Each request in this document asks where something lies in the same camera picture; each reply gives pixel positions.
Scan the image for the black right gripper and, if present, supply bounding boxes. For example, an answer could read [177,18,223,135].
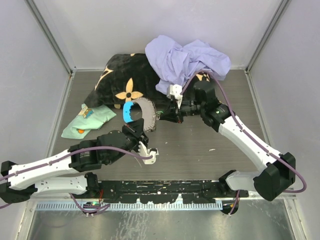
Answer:
[158,98,205,124]

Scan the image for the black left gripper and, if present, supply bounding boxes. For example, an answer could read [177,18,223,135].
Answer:
[106,118,149,165]

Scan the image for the lavender crumpled cloth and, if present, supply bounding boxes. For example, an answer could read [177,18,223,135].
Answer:
[145,35,231,94]

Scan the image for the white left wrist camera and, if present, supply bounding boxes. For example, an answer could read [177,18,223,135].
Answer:
[138,141,159,165]

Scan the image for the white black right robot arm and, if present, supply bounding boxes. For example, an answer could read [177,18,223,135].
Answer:
[159,81,296,201]

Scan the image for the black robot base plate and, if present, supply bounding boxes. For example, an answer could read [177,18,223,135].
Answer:
[71,179,251,205]

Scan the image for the mint green cartoon cloth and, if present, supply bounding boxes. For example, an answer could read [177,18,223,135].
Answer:
[61,103,116,140]

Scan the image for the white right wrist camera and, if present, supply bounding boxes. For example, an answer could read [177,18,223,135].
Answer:
[166,84,183,108]

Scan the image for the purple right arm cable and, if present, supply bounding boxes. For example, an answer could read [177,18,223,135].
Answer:
[179,71,308,218]

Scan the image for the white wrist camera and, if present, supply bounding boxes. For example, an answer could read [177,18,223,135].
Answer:
[138,141,159,165]
[166,84,183,108]

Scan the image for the black floral pillow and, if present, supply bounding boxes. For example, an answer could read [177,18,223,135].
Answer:
[84,53,216,108]

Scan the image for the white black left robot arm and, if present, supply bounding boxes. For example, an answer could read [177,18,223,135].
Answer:
[0,118,159,204]

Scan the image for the slotted grey cable duct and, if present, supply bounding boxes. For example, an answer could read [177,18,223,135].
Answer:
[35,200,223,211]

